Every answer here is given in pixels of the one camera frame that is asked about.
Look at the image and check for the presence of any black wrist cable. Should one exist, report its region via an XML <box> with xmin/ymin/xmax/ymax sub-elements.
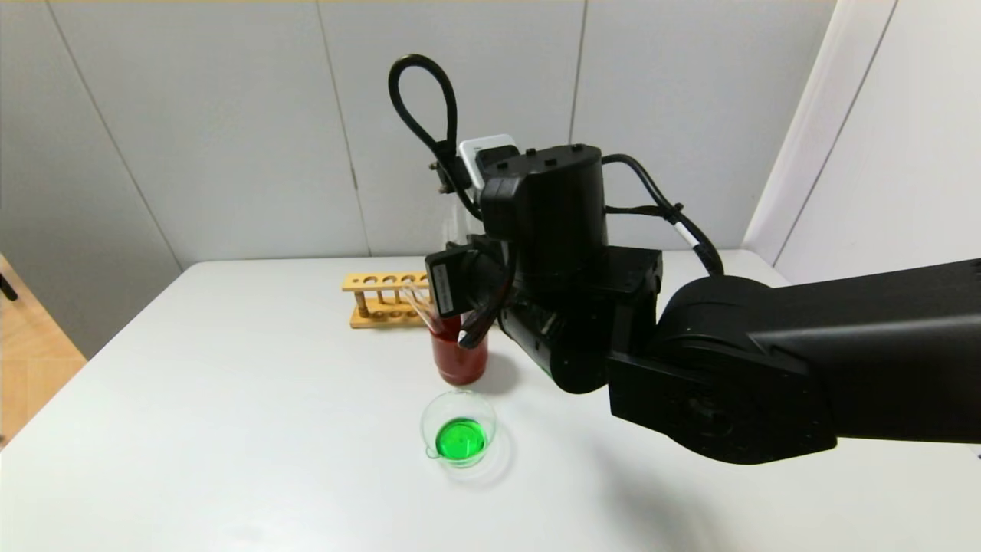
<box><xmin>602</xmin><ymin>153</ymin><xmax>726</xmax><ymax>278</ymax></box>

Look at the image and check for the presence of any black looped camera cable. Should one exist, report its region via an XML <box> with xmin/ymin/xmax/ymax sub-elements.
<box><xmin>387</xmin><ymin>54</ymin><xmax>485</xmax><ymax>222</ymax></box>

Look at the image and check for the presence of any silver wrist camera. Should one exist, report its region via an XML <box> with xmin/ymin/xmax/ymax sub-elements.
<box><xmin>458</xmin><ymin>133</ymin><xmax>522</xmax><ymax>189</ymax></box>

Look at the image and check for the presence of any red plastic cup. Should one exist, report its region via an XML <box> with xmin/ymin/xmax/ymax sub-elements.
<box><xmin>431</xmin><ymin>313</ymin><xmax>490</xmax><ymax>386</ymax></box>

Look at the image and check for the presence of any yellow pigment glass test tube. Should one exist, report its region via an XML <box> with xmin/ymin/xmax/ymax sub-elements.
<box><xmin>402</xmin><ymin>279</ymin><xmax>444</xmax><ymax>335</ymax></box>

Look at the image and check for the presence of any wooden test tube rack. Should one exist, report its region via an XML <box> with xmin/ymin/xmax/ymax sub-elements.
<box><xmin>341</xmin><ymin>272</ymin><xmax>431</xmax><ymax>329</ymax></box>

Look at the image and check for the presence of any clear glass beaker dish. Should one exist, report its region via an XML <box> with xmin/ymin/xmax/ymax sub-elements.
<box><xmin>419</xmin><ymin>389</ymin><xmax>513</xmax><ymax>484</ymax></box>

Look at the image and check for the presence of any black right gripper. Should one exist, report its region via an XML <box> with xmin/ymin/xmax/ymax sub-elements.
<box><xmin>424</xmin><ymin>235</ymin><xmax>516</xmax><ymax>349</ymax></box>

